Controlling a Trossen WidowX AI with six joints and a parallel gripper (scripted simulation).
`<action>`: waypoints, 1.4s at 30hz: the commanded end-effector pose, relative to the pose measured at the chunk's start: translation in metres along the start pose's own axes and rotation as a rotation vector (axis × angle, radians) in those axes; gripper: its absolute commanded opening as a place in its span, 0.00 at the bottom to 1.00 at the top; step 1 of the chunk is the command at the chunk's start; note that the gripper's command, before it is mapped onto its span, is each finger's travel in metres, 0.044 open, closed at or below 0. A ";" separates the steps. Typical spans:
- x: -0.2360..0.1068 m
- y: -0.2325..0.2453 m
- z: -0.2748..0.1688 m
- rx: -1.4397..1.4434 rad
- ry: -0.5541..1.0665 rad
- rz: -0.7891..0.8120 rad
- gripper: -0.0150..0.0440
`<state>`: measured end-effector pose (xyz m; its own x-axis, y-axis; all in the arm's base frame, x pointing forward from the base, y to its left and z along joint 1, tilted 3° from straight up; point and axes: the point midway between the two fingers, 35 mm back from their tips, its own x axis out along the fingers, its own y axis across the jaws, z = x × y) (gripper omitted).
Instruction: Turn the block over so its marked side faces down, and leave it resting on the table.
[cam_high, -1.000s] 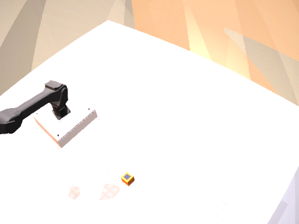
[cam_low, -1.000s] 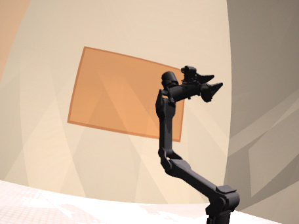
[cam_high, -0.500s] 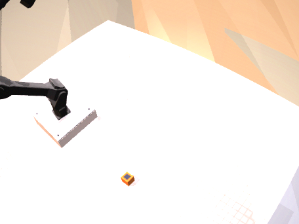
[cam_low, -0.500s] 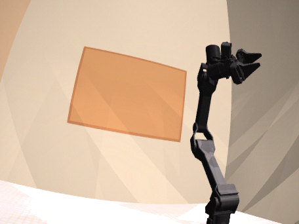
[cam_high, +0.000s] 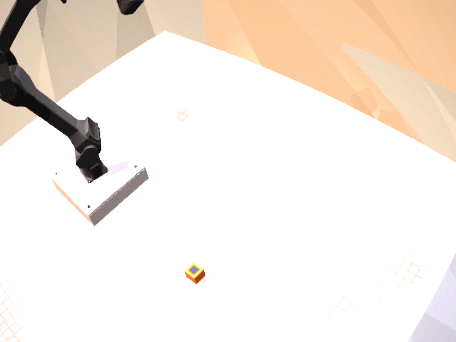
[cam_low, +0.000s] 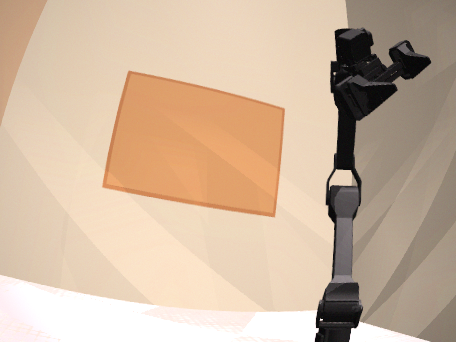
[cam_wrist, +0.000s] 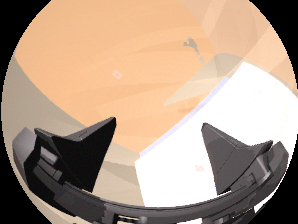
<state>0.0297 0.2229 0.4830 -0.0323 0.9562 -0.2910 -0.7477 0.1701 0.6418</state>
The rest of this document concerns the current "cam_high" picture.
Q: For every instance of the orange block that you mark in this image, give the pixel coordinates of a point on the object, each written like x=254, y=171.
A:
x=194, y=272

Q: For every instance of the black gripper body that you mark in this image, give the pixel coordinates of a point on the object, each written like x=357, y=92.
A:
x=129, y=6

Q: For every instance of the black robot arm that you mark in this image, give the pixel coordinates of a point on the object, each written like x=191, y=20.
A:
x=17, y=89

